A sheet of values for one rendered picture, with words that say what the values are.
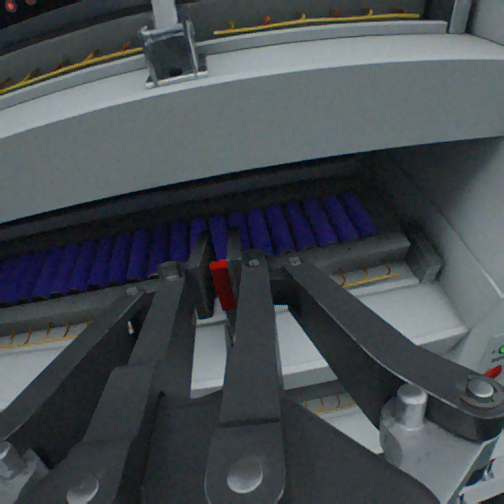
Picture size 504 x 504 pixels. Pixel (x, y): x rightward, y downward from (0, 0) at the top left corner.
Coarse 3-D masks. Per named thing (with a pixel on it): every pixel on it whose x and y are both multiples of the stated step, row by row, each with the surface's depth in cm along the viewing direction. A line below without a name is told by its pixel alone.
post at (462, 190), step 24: (432, 144) 21; (456, 144) 19; (480, 144) 17; (408, 168) 26; (432, 168) 22; (456, 168) 19; (480, 168) 17; (432, 192) 23; (456, 192) 20; (480, 192) 18; (456, 216) 20; (480, 216) 18; (480, 240) 18; (480, 336) 21; (456, 360) 23; (480, 360) 23
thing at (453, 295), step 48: (192, 192) 30; (384, 192) 31; (0, 240) 31; (432, 240) 24; (432, 288) 23; (480, 288) 19; (0, 336) 25; (48, 336) 24; (288, 336) 22; (432, 336) 21; (0, 384) 22; (192, 384) 21; (288, 384) 23
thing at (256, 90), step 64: (0, 0) 19; (64, 0) 20; (128, 0) 21; (192, 0) 20; (256, 0) 14; (320, 0) 15; (384, 0) 15; (448, 0) 13; (0, 64) 14; (64, 64) 15; (128, 64) 14; (192, 64) 11; (256, 64) 12; (320, 64) 11; (384, 64) 11; (448, 64) 11; (0, 128) 12; (64, 128) 11; (128, 128) 12; (192, 128) 12; (256, 128) 13; (320, 128) 13; (384, 128) 14; (448, 128) 14; (0, 192) 13; (64, 192) 14; (128, 192) 14
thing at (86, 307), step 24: (360, 240) 25; (384, 240) 24; (336, 264) 24; (360, 264) 25; (120, 288) 24; (0, 312) 24; (24, 312) 23; (48, 312) 23; (72, 312) 23; (96, 312) 24; (72, 336) 23
